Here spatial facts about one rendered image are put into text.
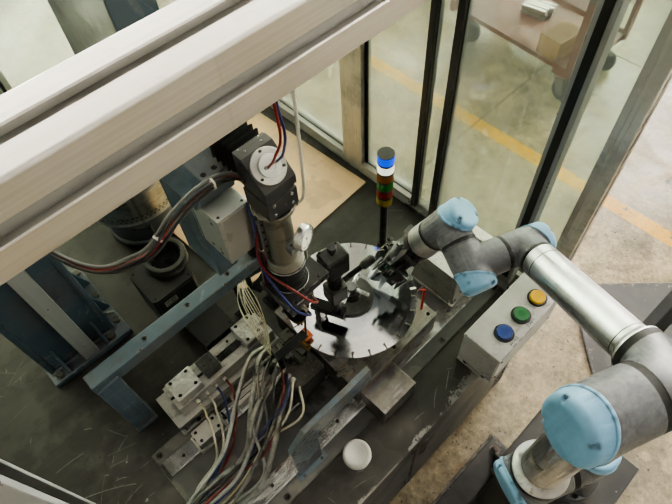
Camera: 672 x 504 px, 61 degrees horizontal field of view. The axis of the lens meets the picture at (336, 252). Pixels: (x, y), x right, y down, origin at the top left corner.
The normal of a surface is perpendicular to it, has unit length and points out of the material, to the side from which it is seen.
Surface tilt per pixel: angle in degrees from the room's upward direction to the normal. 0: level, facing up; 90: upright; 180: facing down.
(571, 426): 84
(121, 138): 90
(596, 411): 3
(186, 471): 0
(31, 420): 0
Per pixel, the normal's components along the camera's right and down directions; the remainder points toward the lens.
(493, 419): -0.04, -0.56
